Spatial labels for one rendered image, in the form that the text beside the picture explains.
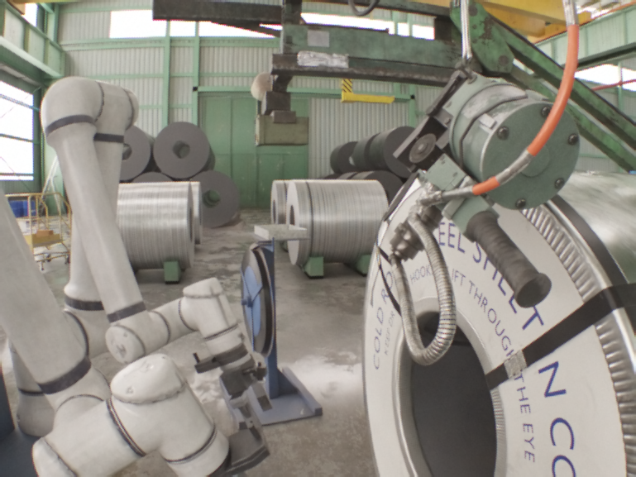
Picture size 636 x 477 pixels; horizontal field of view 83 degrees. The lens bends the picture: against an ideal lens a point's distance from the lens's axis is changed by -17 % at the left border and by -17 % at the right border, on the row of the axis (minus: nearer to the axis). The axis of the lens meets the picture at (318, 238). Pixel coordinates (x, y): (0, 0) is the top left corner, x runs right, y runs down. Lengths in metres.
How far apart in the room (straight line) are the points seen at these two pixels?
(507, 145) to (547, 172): 0.08
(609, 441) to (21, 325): 0.79
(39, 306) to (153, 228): 5.01
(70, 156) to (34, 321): 0.45
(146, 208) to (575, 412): 5.38
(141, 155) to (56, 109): 11.05
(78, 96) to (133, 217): 4.69
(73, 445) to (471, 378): 1.14
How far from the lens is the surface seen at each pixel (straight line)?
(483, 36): 1.71
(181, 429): 0.55
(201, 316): 0.96
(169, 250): 5.68
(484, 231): 0.51
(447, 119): 0.66
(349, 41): 1.51
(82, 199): 0.95
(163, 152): 11.94
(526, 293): 0.45
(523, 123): 0.53
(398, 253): 0.71
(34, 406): 1.18
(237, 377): 0.95
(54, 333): 0.64
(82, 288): 1.19
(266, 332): 2.25
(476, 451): 1.36
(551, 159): 0.58
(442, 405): 1.36
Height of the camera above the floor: 1.31
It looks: 8 degrees down
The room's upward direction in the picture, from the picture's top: straight up
